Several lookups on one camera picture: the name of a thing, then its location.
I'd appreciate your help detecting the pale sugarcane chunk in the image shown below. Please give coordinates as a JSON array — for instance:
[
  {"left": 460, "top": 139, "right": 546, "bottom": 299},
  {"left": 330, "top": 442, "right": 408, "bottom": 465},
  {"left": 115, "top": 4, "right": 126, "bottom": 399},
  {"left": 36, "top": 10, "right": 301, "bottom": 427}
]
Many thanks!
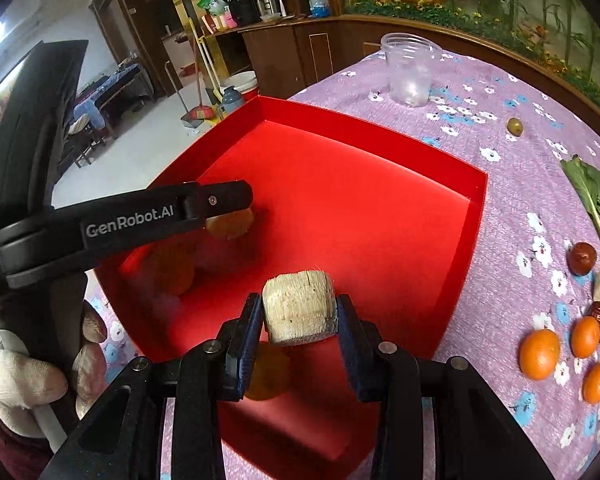
[{"left": 262, "top": 270, "right": 338, "bottom": 346}]

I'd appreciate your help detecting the blue grey thermos jug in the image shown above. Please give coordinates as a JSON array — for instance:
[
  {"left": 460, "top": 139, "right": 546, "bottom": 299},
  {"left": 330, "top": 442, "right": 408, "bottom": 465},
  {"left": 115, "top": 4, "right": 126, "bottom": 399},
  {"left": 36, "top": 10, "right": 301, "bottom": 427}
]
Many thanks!
[{"left": 221, "top": 86, "right": 245, "bottom": 115}]

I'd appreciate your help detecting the red square tray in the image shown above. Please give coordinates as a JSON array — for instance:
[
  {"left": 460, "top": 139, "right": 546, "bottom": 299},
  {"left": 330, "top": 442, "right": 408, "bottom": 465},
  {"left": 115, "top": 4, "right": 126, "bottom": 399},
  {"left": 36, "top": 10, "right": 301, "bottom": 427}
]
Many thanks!
[{"left": 93, "top": 94, "right": 489, "bottom": 480}]

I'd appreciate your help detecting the wooden cabinet counter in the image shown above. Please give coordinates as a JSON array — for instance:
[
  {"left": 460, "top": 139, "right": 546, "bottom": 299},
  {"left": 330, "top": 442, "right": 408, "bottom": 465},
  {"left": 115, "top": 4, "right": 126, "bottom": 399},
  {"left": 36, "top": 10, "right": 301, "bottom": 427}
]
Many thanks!
[{"left": 212, "top": 14, "right": 600, "bottom": 135}]

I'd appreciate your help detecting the yellowish tangerine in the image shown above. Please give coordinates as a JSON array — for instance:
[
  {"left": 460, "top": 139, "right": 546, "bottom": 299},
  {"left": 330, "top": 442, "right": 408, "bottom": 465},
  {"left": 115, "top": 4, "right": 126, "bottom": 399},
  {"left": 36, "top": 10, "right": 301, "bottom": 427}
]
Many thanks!
[{"left": 206, "top": 208, "right": 253, "bottom": 240}]

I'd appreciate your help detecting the green bok choy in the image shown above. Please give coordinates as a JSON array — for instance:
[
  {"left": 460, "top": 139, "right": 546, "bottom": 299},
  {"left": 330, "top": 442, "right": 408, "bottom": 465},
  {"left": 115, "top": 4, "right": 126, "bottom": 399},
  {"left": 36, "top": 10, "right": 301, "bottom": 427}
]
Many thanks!
[{"left": 559, "top": 155, "right": 600, "bottom": 238}]

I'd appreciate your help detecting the dark red jujube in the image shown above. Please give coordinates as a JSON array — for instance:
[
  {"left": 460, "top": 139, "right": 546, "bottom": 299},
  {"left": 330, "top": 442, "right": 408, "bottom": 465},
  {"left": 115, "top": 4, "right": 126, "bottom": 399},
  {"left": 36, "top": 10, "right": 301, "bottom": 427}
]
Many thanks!
[{"left": 567, "top": 242, "right": 597, "bottom": 276}]

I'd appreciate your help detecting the gloved left hand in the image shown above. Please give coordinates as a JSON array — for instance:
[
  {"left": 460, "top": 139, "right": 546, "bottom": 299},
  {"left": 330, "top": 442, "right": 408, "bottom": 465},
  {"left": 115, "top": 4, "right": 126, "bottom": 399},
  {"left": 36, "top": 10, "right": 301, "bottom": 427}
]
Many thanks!
[{"left": 0, "top": 302, "right": 107, "bottom": 452}]

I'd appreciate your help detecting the small green olive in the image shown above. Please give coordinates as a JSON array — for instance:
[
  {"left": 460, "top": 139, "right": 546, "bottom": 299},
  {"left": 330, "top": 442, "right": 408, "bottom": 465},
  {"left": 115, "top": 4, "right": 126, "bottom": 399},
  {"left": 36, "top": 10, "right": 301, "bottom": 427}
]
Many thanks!
[{"left": 506, "top": 117, "right": 524, "bottom": 136}]

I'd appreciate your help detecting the clear plastic cup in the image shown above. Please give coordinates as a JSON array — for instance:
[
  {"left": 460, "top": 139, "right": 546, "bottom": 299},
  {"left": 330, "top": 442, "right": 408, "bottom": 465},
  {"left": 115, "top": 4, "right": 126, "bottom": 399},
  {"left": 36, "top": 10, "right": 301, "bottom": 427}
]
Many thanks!
[{"left": 380, "top": 32, "right": 441, "bottom": 107}]

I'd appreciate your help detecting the large orange tangerine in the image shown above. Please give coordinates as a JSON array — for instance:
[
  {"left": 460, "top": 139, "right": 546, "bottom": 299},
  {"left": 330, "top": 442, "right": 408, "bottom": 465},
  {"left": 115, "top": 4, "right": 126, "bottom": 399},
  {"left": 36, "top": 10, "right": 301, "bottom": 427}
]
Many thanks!
[{"left": 518, "top": 328, "right": 560, "bottom": 380}]

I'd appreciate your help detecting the purple floral tablecloth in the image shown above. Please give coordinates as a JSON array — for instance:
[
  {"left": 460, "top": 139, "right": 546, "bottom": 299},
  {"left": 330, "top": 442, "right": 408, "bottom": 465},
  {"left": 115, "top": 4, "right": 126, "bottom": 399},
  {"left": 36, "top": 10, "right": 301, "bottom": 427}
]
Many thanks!
[{"left": 296, "top": 53, "right": 600, "bottom": 479}]

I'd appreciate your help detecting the small orange tangerine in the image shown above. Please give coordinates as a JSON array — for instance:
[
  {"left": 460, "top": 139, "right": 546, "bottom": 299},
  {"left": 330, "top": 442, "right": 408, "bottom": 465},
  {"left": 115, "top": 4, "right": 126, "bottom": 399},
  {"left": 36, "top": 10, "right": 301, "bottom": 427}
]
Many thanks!
[{"left": 570, "top": 316, "right": 600, "bottom": 359}]

